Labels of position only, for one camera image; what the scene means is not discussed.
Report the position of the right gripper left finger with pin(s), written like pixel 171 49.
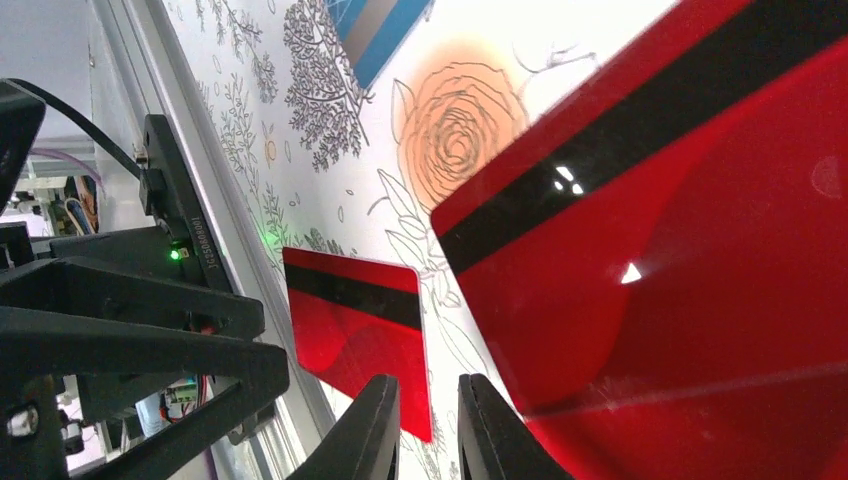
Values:
pixel 363 444

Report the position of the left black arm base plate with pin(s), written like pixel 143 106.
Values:
pixel 186 247

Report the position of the red card upper stack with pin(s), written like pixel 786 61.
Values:
pixel 658 267

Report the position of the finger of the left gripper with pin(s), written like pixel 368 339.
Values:
pixel 71 316

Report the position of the blue card far left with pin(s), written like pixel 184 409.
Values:
pixel 370 31

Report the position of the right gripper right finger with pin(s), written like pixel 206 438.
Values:
pixel 493 442

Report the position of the aluminium front rail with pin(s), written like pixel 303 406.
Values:
pixel 140 69

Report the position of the floral patterned table mat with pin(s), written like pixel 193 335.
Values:
pixel 327 165

